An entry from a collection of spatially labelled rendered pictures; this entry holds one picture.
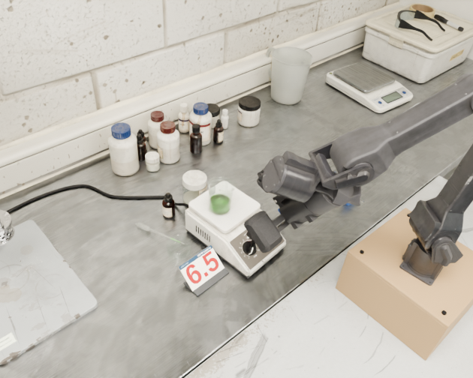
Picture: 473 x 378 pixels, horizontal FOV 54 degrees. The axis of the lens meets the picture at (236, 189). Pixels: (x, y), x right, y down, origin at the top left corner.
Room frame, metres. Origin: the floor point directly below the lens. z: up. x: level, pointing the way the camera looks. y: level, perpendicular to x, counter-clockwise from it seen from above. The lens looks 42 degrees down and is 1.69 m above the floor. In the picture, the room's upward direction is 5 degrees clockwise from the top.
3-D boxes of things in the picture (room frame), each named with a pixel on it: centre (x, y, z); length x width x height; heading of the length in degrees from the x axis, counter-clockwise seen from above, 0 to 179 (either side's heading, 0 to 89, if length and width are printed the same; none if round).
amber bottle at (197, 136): (1.04, 0.12, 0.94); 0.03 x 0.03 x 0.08
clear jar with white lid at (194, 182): (0.83, 0.10, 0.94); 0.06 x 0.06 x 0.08
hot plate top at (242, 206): (0.74, 0.02, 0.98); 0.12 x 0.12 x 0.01; 50
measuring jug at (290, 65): (1.39, -0.13, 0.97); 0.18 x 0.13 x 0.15; 47
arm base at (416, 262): (0.58, -0.37, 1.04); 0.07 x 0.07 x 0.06; 53
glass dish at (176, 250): (0.67, 0.12, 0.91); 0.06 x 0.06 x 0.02
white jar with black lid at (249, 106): (1.21, -0.02, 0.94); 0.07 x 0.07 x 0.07
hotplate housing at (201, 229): (0.72, 0.00, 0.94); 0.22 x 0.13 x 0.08; 50
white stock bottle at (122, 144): (0.94, 0.30, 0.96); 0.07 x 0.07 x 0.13
